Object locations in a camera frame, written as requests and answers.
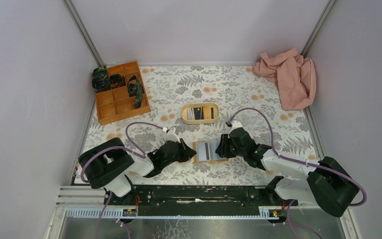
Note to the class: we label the pink crumpled cloth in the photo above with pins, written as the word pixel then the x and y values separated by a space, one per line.
pixel 293 74

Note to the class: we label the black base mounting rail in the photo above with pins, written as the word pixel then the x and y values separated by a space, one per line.
pixel 201 201

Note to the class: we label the yellow leather card holder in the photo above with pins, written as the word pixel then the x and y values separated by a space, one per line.
pixel 215 157

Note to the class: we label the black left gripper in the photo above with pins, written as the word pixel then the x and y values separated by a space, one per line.
pixel 180 150

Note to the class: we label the beige oval plastic tray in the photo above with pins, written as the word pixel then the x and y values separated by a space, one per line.
pixel 198 115

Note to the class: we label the grey card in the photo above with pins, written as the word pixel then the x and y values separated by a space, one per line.
pixel 203 150

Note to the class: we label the orange card with black stripe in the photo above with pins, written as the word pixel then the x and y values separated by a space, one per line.
pixel 208 113

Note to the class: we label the white card in tray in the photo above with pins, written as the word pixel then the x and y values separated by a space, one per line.
pixel 190 114

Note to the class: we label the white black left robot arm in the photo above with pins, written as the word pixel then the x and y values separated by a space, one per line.
pixel 106 165

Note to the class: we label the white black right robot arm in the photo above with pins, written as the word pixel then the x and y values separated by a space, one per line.
pixel 324 183

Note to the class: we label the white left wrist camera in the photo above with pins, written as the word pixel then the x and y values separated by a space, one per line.
pixel 171 135

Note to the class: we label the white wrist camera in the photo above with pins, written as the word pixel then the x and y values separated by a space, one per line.
pixel 234 124
pixel 171 135

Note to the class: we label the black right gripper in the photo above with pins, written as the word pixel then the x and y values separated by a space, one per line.
pixel 229 146

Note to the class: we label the orange compartment organizer tray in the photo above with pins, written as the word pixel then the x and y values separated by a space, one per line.
pixel 123 95

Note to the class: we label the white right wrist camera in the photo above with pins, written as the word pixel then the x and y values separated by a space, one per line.
pixel 234 124

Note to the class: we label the floral patterned table mat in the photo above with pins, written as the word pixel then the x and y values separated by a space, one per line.
pixel 252 100

